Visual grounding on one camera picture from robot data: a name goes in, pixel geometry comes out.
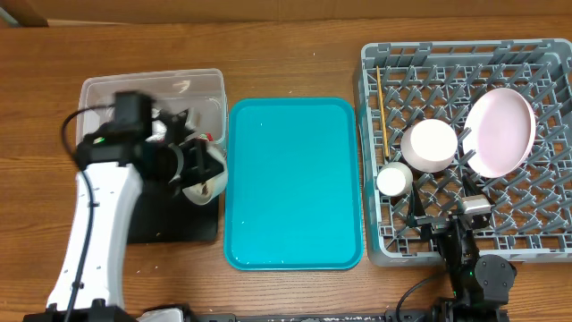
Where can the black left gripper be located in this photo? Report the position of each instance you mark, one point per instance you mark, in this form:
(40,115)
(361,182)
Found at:
(200,158)

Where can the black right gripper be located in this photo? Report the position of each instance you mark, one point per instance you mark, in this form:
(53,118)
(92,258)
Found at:
(433,224)

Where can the red silver snack wrapper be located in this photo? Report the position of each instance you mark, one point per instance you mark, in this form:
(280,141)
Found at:
(206,136)

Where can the grey bowl with food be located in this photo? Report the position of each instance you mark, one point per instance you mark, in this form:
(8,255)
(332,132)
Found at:
(202,193)

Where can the white paper cup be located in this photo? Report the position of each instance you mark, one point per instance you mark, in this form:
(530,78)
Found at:
(394,179)

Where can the pink bowl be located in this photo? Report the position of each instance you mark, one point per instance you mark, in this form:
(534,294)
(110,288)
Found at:
(429,146)

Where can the white round plate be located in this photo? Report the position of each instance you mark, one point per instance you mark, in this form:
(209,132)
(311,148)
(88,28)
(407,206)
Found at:
(502,129)

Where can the wooden chopstick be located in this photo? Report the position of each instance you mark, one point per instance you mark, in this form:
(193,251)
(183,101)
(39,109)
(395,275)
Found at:
(386,150)

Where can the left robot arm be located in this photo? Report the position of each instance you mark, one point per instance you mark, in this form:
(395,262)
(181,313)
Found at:
(113,162)

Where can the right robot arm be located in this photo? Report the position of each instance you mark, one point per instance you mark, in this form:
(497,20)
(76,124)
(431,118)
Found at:
(480,283)

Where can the grey dishwasher rack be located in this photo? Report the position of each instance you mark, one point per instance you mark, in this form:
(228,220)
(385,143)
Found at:
(531,215)

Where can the black tray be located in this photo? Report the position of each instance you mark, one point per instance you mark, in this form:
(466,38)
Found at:
(161,216)

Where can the clear plastic bin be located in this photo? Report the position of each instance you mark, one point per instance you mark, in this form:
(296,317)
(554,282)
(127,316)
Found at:
(200,91)

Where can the teal plastic tray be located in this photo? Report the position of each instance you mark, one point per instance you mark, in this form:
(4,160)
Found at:
(293,199)

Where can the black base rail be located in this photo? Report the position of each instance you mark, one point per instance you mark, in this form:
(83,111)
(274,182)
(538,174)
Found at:
(182,312)

